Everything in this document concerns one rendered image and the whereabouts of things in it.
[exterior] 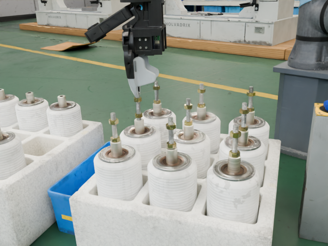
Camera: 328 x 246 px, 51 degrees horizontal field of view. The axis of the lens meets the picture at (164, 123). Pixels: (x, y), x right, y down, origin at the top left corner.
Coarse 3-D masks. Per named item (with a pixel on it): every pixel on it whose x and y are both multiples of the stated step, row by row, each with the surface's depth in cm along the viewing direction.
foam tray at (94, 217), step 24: (264, 168) 78; (96, 192) 73; (144, 192) 69; (264, 192) 68; (72, 216) 70; (96, 216) 67; (120, 216) 65; (144, 216) 63; (168, 216) 62; (192, 216) 62; (264, 216) 61; (96, 240) 70; (120, 240) 68; (144, 240) 65; (168, 240) 63; (192, 240) 61; (216, 240) 60; (240, 240) 58; (264, 240) 56
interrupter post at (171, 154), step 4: (168, 148) 64; (176, 148) 64; (168, 152) 64; (172, 152) 64; (176, 152) 64; (168, 156) 64; (172, 156) 64; (176, 156) 65; (168, 160) 65; (172, 160) 65; (176, 160) 65
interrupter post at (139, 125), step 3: (135, 120) 78; (141, 120) 78; (135, 123) 78; (138, 123) 78; (141, 123) 78; (135, 126) 79; (138, 126) 78; (141, 126) 78; (135, 129) 79; (138, 129) 79; (141, 129) 79; (138, 132) 79; (141, 132) 79
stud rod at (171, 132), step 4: (168, 120) 62; (172, 120) 62; (168, 124) 63; (172, 124) 63; (168, 132) 64; (172, 132) 63; (168, 136) 64; (172, 136) 63; (172, 140) 64; (172, 148) 64
